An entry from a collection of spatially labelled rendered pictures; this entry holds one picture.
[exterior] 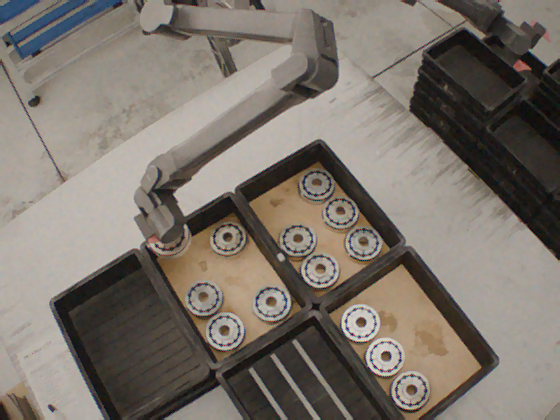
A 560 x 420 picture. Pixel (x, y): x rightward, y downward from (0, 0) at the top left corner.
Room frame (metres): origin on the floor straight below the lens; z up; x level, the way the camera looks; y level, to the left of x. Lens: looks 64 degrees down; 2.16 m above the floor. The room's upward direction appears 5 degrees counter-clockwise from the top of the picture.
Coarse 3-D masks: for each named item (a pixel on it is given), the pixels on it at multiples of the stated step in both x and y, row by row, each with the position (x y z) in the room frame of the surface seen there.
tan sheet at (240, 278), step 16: (240, 224) 0.62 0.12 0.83; (192, 240) 0.58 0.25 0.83; (208, 240) 0.58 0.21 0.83; (224, 240) 0.58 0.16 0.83; (192, 256) 0.54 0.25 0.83; (208, 256) 0.53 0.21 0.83; (240, 256) 0.53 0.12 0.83; (256, 256) 0.52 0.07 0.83; (176, 272) 0.49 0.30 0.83; (192, 272) 0.49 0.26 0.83; (208, 272) 0.48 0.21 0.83; (224, 272) 0.48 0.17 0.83; (240, 272) 0.48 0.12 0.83; (256, 272) 0.47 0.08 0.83; (272, 272) 0.47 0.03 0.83; (176, 288) 0.44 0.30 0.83; (224, 288) 0.44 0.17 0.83; (240, 288) 0.43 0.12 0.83; (256, 288) 0.43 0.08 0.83; (224, 304) 0.39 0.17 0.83; (240, 304) 0.39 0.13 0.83; (272, 304) 0.38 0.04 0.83; (208, 320) 0.35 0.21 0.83; (256, 320) 0.34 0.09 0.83; (256, 336) 0.30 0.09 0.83; (224, 352) 0.26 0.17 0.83
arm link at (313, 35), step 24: (168, 0) 0.83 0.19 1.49; (144, 24) 0.80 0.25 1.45; (168, 24) 0.77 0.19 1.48; (192, 24) 0.75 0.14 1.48; (216, 24) 0.72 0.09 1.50; (240, 24) 0.69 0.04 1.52; (264, 24) 0.67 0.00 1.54; (288, 24) 0.64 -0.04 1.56; (312, 24) 0.61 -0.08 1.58; (312, 48) 0.57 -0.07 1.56; (336, 48) 0.61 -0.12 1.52; (312, 72) 0.54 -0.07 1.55; (336, 72) 0.57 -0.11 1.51
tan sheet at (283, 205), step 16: (272, 192) 0.72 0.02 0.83; (288, 192) 0.71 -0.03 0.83; (336, 192) 0.70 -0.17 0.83; (256, 208) 0.67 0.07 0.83; (272, 208) 0.66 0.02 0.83; (288, 208) 0.66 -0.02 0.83; (304, 208) 0.66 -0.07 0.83; (320, 208) 0.65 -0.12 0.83; (272, 224) 0.61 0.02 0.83; (320, 224) 0.60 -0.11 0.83; (368, 224) 0.59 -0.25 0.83; (320, 240) 0.55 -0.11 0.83; (336, 240) 0.55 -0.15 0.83; (336, 256) 0.50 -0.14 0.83; (320, 272) 0.46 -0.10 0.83; (352, 272) 0.45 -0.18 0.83
